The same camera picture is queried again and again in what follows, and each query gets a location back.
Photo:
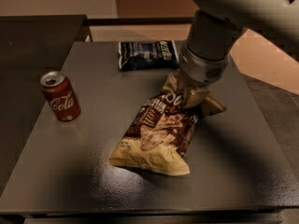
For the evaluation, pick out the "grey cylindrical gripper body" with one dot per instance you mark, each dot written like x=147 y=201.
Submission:
x=201 y=67

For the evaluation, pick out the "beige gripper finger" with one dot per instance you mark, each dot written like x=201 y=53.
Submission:
x=185 y=89
x=197 y=95

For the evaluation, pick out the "brown sea salt chip bag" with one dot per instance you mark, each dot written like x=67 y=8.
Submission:
x=159 y=137

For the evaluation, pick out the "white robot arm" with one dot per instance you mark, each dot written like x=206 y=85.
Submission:
x=216 y=26

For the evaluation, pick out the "dark blue chip bag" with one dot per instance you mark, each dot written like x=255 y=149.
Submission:
x=147 y=55

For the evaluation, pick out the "red cola can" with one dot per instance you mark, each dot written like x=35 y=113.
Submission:
x=60 y=95

